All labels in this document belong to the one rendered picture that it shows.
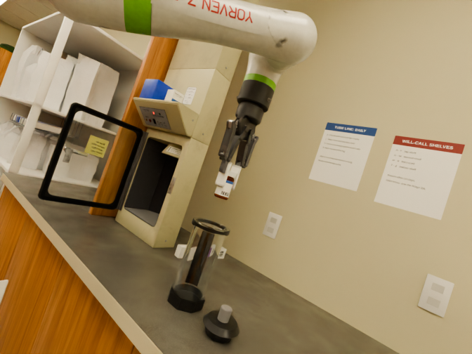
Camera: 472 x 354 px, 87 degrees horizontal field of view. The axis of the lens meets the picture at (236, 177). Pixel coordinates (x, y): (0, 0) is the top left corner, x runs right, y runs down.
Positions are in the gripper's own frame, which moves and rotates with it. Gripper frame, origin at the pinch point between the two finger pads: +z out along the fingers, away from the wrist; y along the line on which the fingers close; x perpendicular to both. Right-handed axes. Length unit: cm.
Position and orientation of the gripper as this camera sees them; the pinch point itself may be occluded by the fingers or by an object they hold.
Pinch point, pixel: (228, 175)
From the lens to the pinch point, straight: 69.4
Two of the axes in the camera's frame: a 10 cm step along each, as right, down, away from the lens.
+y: -5.5, -2.1, -8.1
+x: 7.7, 2.5, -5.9
